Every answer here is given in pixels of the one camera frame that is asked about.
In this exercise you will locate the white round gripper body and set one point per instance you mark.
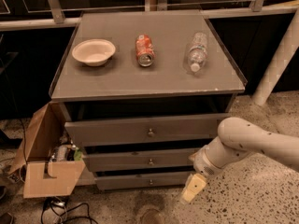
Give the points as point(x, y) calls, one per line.
point(204, 164)

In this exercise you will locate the grey drawer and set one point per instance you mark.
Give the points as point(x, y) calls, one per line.
point(142, 180)
point(139, 159)
point(105, 132)

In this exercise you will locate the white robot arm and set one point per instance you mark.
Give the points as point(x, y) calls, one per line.
point(236, 139)

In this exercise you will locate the grey top drawer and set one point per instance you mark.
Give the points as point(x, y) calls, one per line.
point(105, 132)

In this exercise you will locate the grey bottom drawer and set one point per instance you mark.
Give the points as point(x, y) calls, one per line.
point(142, 180)

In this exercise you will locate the grey drawer cabinet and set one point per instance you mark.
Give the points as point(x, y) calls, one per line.
point(123, 89)

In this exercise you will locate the open cardboard box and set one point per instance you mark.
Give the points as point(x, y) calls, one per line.
point(43, 134)

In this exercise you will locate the clear plastic water bottle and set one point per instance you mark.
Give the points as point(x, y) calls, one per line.
point(197, 53)

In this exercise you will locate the orange soda can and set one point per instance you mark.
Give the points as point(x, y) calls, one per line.
point(144, 51)

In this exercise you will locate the white paper bowl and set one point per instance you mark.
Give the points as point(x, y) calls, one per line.
point(93, 52)

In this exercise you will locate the metal railing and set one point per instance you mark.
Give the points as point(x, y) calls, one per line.
point(42, 14)

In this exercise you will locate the white diagonal post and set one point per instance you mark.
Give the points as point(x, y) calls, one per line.
point(283, 55)

